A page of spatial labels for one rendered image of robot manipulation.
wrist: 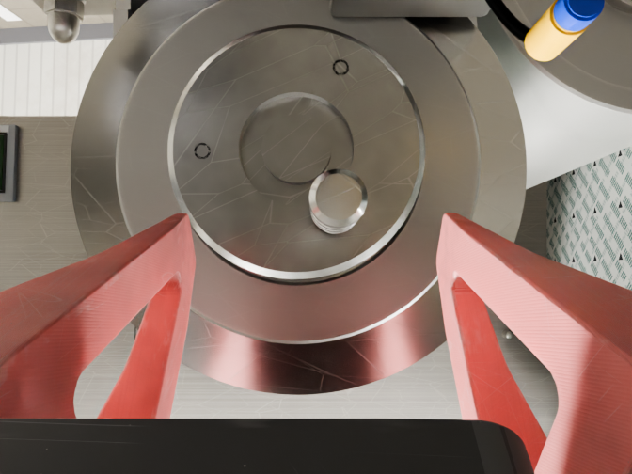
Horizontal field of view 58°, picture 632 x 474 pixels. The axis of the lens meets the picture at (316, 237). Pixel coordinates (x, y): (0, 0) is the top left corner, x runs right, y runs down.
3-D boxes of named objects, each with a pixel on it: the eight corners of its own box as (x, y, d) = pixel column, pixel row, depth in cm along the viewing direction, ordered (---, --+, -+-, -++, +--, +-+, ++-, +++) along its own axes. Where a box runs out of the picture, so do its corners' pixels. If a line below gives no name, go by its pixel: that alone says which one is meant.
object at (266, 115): (339, -25, 17) (476, 190, 16) (336, 7, 19) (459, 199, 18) (118, 106, 16) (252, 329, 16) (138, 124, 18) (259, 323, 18)
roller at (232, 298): (502, 8, 18) (455, 370, 17) (393, 165, 44) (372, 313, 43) (147, -42, 18) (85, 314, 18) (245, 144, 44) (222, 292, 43)
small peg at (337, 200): (348, 156, 14) (379, 206, 13) (342, 177, 16) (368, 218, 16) (297, 186, 13) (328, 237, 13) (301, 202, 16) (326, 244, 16)
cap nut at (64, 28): (76, -15, 50) (74, 35, 50) (92, 5, 54) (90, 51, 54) (35, -15, 50) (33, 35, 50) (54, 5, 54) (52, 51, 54)
